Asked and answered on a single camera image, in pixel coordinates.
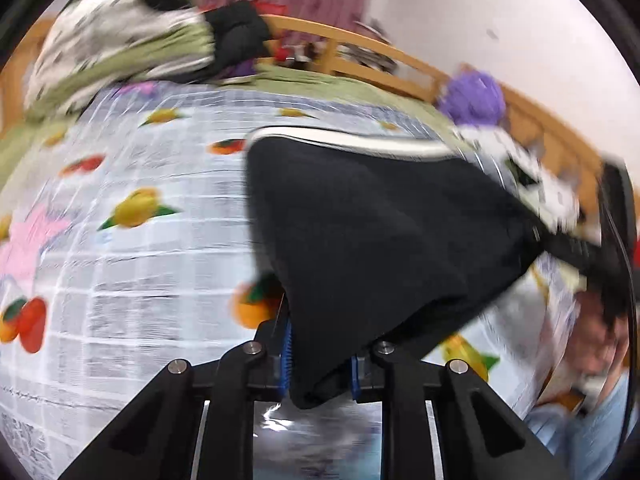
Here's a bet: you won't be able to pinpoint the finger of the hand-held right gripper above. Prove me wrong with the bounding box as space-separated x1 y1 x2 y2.
531 226 602 275

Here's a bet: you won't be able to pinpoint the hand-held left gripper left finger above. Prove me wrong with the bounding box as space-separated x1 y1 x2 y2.
57 310 292 480

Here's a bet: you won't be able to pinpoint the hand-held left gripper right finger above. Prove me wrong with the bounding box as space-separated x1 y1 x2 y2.
351 341 571 480

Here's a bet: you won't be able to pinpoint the black pants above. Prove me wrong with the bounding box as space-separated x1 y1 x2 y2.
245 127 551 411

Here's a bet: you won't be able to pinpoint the person's right hand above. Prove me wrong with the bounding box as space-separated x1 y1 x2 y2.
567 285 632 388

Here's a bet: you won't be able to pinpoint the white floral pillow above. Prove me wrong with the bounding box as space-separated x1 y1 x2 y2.
457 125 588 231

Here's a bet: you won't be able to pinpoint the fruit print plastic tablecloth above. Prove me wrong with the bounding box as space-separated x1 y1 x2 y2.
0 82 581 480

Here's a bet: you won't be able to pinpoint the purple plush toy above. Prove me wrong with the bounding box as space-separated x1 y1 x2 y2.
437 71 508 127

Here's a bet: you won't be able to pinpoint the green blanket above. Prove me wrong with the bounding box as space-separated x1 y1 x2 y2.
0 62 451 186

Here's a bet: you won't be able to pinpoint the pile of cardboard and papers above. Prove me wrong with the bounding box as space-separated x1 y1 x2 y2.
340 20 401 68

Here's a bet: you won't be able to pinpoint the purple cloth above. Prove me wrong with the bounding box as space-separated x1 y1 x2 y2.
220 60 258 81

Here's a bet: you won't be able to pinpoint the black jacket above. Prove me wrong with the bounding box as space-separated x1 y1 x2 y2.
202 0 276 78

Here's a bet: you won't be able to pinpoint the wooden bed frame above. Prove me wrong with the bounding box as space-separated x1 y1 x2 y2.
0 10 606 221

